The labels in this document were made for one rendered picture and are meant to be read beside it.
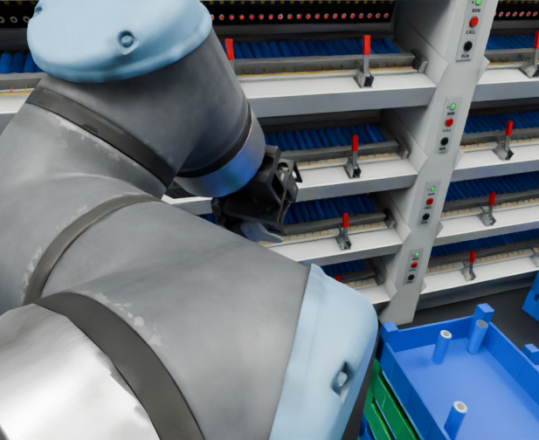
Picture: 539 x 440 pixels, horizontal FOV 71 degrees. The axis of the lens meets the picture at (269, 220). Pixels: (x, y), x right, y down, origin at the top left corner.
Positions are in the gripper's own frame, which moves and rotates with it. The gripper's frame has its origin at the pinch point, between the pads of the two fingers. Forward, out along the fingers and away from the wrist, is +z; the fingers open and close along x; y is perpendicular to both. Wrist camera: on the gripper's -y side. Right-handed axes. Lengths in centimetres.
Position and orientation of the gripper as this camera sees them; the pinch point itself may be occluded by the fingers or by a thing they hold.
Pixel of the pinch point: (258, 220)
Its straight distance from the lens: 53.3
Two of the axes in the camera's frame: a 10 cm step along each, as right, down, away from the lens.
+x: 2.8, -9.3, 2.5
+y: 9.3, 1.9, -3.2
